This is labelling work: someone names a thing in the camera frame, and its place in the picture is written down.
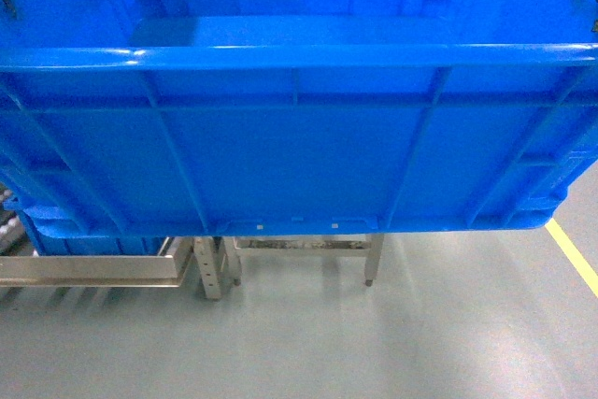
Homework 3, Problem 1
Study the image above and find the large blue plastic crate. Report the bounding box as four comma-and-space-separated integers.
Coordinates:
1, 0, 597, 237

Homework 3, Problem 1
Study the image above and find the blue crate left neighbour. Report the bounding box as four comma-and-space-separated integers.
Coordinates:
2, 195, 165, 256

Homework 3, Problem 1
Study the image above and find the stainless steel shelf rail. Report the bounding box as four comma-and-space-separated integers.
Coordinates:
1, 237, 193, 288

